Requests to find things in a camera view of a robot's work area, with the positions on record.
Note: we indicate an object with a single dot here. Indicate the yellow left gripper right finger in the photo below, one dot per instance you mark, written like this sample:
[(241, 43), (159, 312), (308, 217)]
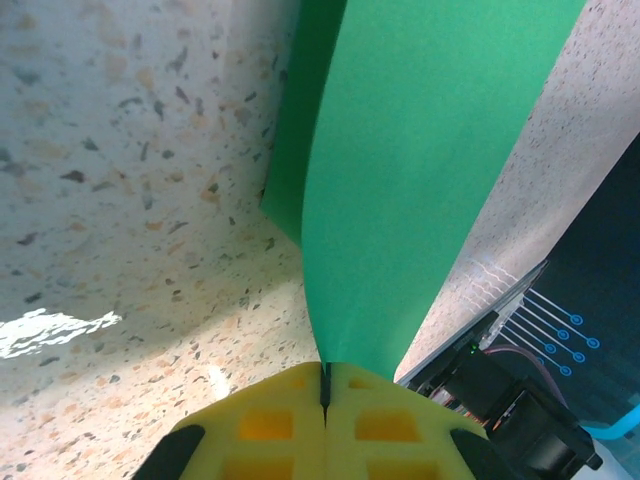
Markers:
[(390, 450)]

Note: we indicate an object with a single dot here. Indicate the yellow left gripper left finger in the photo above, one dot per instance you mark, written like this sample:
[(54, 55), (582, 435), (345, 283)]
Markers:
[(270, 450)]

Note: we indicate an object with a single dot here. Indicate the green paper sheet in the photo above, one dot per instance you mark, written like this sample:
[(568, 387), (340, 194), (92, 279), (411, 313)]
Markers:
[(400, 175)]

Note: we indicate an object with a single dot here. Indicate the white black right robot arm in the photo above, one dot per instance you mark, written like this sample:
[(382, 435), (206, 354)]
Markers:
[(530, 415)]

